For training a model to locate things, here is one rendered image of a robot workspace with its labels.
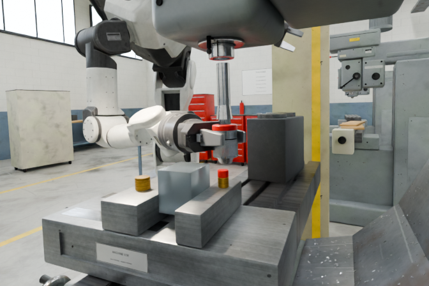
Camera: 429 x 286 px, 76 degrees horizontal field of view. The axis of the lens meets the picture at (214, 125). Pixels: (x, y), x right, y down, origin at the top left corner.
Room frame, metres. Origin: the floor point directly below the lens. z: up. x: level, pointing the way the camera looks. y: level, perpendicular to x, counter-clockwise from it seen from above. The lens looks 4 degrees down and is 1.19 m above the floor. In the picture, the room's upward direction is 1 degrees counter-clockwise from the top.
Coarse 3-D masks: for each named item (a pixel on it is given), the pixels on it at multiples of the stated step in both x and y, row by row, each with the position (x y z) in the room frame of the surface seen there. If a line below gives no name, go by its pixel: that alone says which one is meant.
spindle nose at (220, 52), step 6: (216, 42) 0.49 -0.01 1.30; (222, 42) 0.49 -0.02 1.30; (228, 42) 0.49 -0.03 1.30; (216, 48) 0.49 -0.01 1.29; (222, 48) 0.49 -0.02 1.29; (228, 48) 0.49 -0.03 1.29; (210, 54) 0.50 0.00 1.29; (216, 54) 0.49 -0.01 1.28; (222, 54) 0.49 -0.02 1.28; (228, 54) 0.49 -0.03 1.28; (216, 60) 0.53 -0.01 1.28; (222, 60) 0.53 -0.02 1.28
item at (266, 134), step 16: (288, 112) 0.94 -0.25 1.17; (256, 128) 0.83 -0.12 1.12; (272, 128) 0.80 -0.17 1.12; (288, 128) 0.80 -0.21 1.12; (256, 144) 0.83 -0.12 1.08; (272, 144) 0.80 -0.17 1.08; (288, 144) 0.80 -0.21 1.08; (256, 160) 0.83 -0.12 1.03; (272, 160) 0.80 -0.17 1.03; (288, 160) 0.80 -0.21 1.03; (256, 176) 0.83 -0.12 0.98; (272, 176) 0.80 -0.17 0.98; (288, 176) 0.80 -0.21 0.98
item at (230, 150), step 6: (222, 132) 0.49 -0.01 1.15; (228, 132) 0.49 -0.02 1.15; (234, 132) 0.50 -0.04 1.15; (228, 138) 0.49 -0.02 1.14; (234, 138) 0.50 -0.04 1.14; (228, 144) 0.49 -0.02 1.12; (234, 144) 0.49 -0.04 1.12; (216, 150) 0.50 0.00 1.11; (222, 150) 0.49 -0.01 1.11; (228, 150) 0.49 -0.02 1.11; (234, 150) 0.49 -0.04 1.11; (216, 156) 0.50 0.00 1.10; (222, 156) 0.49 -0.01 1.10; (228, 156) 0.49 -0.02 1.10; (234, 156) 0.49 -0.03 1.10
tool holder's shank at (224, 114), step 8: (216, 64) 0.51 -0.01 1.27; (224, 64) 0.50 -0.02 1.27; (216, 72) 0.51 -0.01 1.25; (224, 72) 0.50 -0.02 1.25; (224, 80) 0.50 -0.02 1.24; (224, 88) 0.50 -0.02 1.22; (224, 96) 0.50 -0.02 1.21; (224, 104) 0.50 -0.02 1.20; (216, 112) 0.51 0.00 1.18; (224, 112) 0.50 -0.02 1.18; (224, 120) 0.50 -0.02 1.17
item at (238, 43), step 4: (216, 36) 0.47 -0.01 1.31; (220, 36) 0.47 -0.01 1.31; (224, 36) 0.47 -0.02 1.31; (228, 36) 0.47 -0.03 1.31; (232, 36) 0.48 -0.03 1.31; (200, 40) 0.49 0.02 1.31; (204, 40) 0.48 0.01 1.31; (212, 40) 0.48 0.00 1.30; (216, 40) 0.48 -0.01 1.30; (220, 40) 0.48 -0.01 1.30; (224, 40) 0.48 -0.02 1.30; (228, 40) 0.48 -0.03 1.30; (232, 40) 0.48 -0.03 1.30; (236, 40) 0.48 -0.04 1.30; (240, 40) 0.49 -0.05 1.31; (244, 40) 0.50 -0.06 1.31; (200, 44) 0.50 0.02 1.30; (204, 44) 0.50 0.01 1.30; (236, 44) 0.51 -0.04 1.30; (240, 44) 0.51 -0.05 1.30; (244, 44) 0.51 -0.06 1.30; (204, 48) 0.53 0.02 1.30; (236, 48) 0.54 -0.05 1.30
